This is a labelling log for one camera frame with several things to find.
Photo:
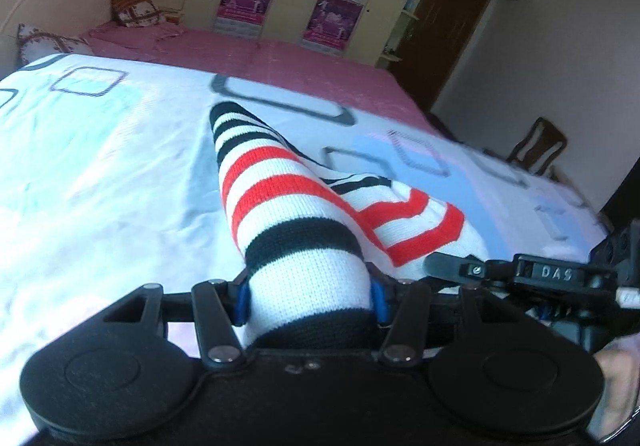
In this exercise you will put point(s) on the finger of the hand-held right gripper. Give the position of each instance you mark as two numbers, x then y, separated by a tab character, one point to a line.
450	266

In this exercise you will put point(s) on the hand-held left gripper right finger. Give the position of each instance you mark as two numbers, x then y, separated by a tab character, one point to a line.
378	298

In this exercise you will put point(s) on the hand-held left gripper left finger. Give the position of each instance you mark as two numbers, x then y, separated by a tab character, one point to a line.
242	301

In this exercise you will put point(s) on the white striped knit garment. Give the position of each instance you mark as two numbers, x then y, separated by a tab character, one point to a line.
300	206

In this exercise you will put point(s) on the person's right hand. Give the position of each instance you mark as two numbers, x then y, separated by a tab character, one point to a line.
620	371

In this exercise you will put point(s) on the brown wooden chair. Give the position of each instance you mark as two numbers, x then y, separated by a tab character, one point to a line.
540	146

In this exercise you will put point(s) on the white blanket with square print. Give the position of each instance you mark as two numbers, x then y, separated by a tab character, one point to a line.
100	166

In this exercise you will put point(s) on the brown wooden door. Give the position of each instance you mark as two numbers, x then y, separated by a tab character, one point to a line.
445	31

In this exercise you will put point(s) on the pink bed sheet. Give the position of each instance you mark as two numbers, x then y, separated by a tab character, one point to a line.
300	61

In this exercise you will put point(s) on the brown patterned bag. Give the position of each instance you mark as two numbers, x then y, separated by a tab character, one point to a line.
132	9

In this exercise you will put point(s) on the white floral pillow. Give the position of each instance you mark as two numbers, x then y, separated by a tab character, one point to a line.
47	44

